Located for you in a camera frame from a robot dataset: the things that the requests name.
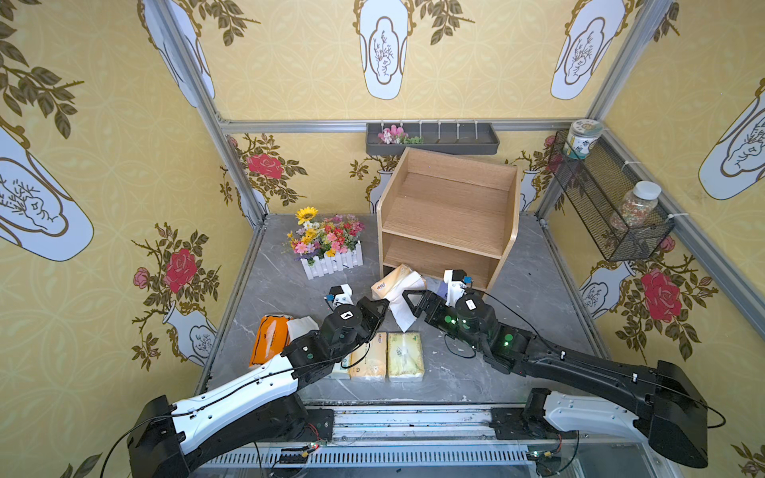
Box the pale orange tissue pack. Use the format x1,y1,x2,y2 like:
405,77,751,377
371,264,428,333

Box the yellow green tissue pack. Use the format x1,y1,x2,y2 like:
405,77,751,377
386,332,426,382

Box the black wire wall basket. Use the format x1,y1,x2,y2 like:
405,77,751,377
549,131,675,262

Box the white green tissue pack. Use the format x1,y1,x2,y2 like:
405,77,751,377
329,364,350,380

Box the wooden three-tier shelf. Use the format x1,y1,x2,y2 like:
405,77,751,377
377,147,521,291

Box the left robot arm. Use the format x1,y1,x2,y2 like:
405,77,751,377
127,297,390,477

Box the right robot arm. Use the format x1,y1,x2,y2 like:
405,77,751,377
402,290,708,468

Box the aluminium front rail frame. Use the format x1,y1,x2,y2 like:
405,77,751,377
187,404,681,477

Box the flowers in white fence planter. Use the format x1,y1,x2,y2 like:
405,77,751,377
288,207,366,280

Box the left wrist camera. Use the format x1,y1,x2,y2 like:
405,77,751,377
325,284,354,310

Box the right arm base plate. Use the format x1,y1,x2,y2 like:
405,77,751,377
489,407,545,440

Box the small pink flower plant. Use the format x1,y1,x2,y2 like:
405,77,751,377
378,125,424,145

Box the beige orange tissue pack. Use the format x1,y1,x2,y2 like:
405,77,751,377
349,332,388,382

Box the grey wall tray shelf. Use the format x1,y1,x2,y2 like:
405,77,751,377
366,121,500,155

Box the clear jar with snacks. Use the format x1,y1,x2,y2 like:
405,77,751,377
609,181,663,232

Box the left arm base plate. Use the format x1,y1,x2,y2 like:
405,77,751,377
297,408,335,441

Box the white lidded patterned jar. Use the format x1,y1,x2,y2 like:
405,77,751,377
562,119,604,159

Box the purple tissue pack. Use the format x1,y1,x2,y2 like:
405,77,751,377
428,280,448,300

